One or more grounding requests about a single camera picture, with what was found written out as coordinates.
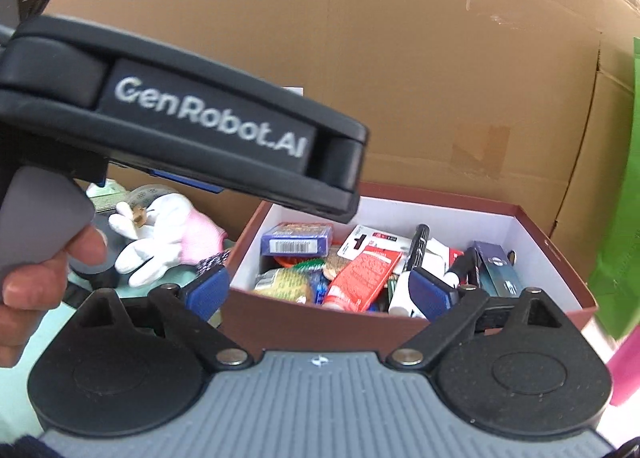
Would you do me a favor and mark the green plastic bag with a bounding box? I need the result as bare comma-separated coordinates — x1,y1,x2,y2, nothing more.
587,37,640,340

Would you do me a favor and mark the red and white card pack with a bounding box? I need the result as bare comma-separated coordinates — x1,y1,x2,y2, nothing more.
337,224,413,264

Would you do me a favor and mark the yellow green snack packet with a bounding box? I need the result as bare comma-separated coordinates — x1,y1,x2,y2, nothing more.
252,268,326,305

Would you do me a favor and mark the purple wire scrubber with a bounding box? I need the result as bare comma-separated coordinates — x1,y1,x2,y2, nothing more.
195,250,232,280

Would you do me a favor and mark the brown cardboard box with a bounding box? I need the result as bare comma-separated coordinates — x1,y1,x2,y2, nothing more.
220,182,599,360

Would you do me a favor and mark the brown scouring pad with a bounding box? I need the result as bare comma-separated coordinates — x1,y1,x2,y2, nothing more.
324,257,352,283

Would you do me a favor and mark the black tape roll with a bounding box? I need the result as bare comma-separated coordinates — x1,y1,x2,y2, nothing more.
67,215,132,289

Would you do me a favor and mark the dark blue product box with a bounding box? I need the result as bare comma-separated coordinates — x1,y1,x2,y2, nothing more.
472,240,526,296

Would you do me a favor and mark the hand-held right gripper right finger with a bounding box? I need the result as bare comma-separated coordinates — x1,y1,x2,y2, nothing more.
387,268,571,371

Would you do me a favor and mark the grey tape roll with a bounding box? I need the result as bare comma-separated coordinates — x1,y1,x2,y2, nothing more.
122,184,171,209

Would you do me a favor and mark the large brown cardboard sheet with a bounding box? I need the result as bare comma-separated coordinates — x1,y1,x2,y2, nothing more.
42,0,640,249

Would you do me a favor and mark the white glove with pink cuff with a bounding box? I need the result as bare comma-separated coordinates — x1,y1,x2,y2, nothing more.
109,192,227,288

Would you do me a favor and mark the blue card box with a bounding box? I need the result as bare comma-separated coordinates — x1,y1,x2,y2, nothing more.
260,222,333,258

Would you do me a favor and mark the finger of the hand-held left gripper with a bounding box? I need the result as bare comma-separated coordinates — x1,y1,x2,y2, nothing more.
149,169,224,195

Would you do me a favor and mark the small green box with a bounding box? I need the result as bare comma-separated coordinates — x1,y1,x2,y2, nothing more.
87,183,131,213

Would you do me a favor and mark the person's left hand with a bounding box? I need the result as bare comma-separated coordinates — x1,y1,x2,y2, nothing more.
0,225,108,370

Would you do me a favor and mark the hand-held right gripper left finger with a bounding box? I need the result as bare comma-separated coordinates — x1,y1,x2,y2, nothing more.
75,265,253,371

